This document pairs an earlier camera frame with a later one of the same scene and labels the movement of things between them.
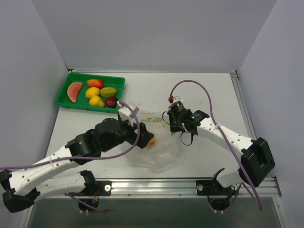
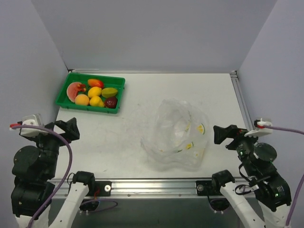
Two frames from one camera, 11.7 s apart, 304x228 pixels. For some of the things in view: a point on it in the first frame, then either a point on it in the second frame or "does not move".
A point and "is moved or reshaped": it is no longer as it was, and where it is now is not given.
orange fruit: x=152 y=142 → x=81 y=99
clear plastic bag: x=162 y=150 is moved or reshaped
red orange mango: x=96 y=83 does not move
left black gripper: x=143 y=137 → x=58 y=134
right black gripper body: x=175 y=122 → x=235 y=137
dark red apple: x=110 y=101 does not move
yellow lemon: x=92 y=91 does not move
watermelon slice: x=73 y=90 does not move
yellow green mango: x=108 y=91 does not move
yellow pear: x=96 y=101 does not move
